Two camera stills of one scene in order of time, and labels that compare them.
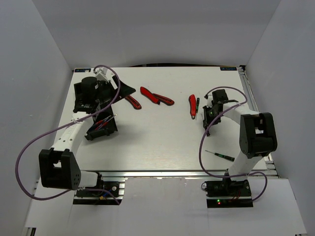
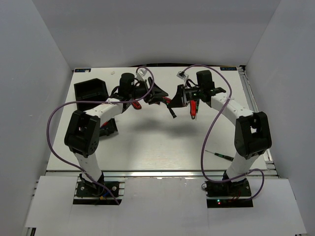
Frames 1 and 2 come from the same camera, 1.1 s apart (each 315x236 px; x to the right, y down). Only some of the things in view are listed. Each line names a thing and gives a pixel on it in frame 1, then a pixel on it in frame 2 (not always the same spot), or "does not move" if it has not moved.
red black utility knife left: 134,103 does not move
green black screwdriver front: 223,156 does not move
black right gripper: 208,121 → 178,101
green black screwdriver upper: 197,106 does not move
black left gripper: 125,90 → 157,93
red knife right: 192,100 does not move
